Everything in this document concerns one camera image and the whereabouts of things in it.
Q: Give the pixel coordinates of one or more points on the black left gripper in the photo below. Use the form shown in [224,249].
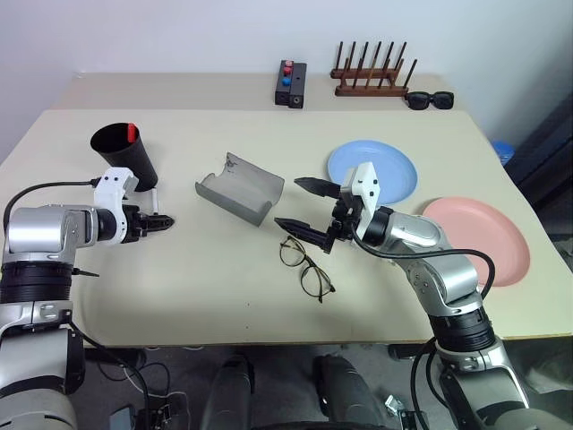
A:
[133,224]

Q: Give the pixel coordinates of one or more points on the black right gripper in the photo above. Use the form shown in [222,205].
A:
[344,219]

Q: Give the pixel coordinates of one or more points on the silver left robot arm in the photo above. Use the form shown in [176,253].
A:
[36,233]

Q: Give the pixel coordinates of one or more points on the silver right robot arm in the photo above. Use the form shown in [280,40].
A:
[452,273]

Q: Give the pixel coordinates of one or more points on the black cup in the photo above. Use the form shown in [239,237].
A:
[130,161]

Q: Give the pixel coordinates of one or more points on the grey glasses case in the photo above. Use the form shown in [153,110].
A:
[244,190]

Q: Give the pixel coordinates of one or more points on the white marker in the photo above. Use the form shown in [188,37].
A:
[154,201]

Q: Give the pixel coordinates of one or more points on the tortoiseshell eyeglasses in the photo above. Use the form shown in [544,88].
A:
[309,273]

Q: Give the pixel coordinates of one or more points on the blue plate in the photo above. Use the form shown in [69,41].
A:
[394,172]

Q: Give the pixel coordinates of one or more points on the red marker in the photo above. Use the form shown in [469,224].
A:
[132,131]

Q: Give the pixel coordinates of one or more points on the black button box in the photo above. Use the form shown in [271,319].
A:
[291,85]

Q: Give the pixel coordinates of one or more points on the brown wooden plate rack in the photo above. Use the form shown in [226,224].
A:
[369,80]

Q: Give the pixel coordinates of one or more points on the black sunglasses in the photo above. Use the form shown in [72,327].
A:
[430,100]

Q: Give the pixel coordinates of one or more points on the pink plate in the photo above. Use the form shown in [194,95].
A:
[488,237]

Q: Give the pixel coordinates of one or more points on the dark rounded shape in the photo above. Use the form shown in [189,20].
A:
[233,389]
[344,387]

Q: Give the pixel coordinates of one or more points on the blue round container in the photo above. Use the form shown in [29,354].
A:
[502,151]

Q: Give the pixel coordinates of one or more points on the dark fabric furniture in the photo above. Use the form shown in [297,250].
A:
[544,152]

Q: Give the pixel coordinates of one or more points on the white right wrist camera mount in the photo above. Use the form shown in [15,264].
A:
[365,183]

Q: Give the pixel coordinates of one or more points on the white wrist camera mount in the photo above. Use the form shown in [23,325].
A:
[365,183]
[112,183]

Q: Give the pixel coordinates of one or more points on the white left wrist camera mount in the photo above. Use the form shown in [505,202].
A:
[112,183]

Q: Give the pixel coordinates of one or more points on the metal caster bracket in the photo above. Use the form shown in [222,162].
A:
[395,405]

